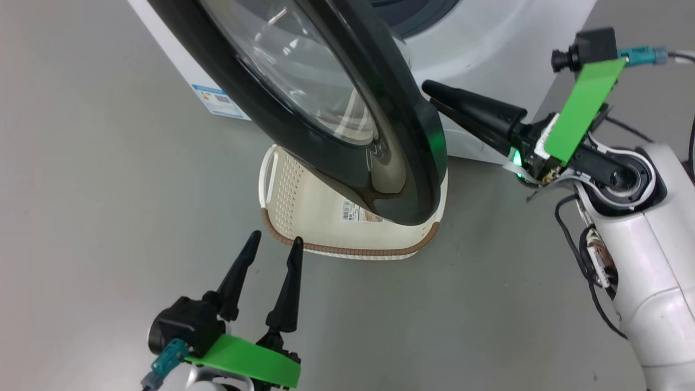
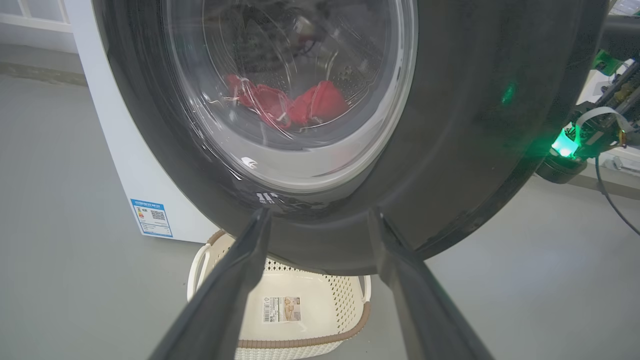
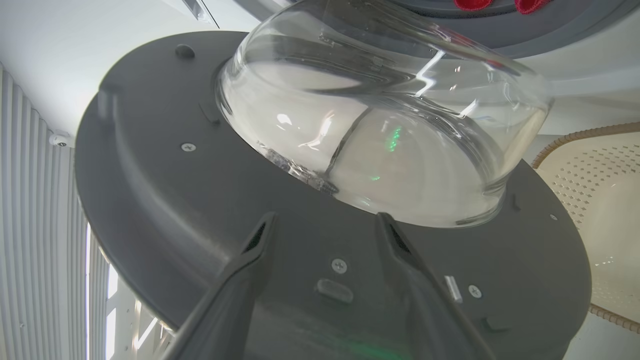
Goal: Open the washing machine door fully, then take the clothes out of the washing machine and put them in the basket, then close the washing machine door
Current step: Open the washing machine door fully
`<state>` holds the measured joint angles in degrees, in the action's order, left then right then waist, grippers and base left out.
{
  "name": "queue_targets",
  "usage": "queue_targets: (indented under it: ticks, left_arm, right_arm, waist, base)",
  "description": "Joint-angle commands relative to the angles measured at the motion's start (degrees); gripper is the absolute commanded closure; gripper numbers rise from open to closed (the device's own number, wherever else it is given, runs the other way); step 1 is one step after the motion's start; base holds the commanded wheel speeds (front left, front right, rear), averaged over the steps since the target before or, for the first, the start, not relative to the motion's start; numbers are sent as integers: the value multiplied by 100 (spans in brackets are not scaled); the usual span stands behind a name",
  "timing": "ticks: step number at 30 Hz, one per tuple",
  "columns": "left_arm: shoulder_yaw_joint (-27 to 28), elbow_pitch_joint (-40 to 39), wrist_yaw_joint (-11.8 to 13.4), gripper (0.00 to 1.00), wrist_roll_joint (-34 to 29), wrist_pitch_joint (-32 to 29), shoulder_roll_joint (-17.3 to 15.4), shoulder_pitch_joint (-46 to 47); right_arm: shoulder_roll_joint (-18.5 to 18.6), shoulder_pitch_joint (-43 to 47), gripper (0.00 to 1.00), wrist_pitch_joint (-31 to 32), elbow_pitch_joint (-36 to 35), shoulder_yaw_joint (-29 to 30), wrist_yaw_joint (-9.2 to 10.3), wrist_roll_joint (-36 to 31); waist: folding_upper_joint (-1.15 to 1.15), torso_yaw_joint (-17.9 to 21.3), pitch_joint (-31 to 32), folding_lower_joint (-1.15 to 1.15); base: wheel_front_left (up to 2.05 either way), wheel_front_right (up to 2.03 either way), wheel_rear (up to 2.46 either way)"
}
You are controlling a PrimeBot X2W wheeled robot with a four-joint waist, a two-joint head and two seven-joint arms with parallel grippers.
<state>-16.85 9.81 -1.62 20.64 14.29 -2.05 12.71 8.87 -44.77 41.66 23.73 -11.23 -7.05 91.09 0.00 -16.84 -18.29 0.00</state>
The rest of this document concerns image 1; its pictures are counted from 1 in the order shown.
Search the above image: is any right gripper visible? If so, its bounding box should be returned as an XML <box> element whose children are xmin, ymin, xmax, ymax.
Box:
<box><xmin>422</xmin><ymin>80</ymin><xmax>565</xmax><ymax>182</ymax></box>

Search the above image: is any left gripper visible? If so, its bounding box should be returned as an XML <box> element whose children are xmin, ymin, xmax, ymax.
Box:
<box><xmin>216</xmin><ymin>230</ymin><xmax>305</xmax><ymax>365</ymax></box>

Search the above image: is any black glass washing machine door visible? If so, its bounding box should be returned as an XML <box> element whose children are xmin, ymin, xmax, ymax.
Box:
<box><xmin>147</xmin><ymin>0</ymin><xmax>449</xmax><ymax>226</ymax></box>

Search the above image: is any white washing machine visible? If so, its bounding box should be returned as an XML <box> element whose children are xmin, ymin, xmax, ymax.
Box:
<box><xmin>128</xmin><ymin>0</ymin><xmax>598</xmax><ymax>163</ymax></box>

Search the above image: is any cream plastic laundry basket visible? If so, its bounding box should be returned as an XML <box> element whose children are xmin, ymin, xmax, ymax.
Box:
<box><xmin>259</xmin><ymin>144</ymin><xmax>449</xmax><ymax>261</ymax></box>

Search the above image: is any white basket label sticker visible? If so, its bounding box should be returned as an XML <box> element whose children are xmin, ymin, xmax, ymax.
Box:
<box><xmin>341</xmin><ymin>199</ymin><xmax>383</xmax><ymax>223</ymax></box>

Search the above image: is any grey rubber door gasket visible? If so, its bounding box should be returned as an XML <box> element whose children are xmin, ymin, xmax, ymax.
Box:
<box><xmin>374</xmin><ymin>0</ymin><xmax>462</xmax><ymax>40</ymax></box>

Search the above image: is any blue white energy label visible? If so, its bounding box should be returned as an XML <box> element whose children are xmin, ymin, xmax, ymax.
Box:
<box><xmin>191</xmin><ymin>84</ymin><xmax>245</xmax><ymax>119</ymax></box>

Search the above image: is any teal left camera cable connector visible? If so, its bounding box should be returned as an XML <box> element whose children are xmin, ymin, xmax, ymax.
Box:
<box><xmin>141</xmin><ymin>339</ymin><xmax>188</xmax><ymax>391</ymax></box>

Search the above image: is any teal camera cable connector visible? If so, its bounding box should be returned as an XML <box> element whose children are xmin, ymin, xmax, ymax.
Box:
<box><xmin>141</xmin><ymin>339</ymin><xmax>188</xmax><ymax>391</ymax></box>
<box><xmin>618</xmin><ymin>46</ymin><xmax>695</xmax><ymax>67</ymax></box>

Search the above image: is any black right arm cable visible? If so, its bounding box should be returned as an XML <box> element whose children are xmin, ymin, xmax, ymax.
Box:
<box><xmin>554</xmin><ymin>194</ymin><xmax>629</xmax><ymax>340</ymax></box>

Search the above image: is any teal right camera cable connector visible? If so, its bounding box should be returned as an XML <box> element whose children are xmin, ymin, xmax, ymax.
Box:
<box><xmin>618</xmin><ymin>46</ymin><xmax>695</xmax><ymax>67</ymax></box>

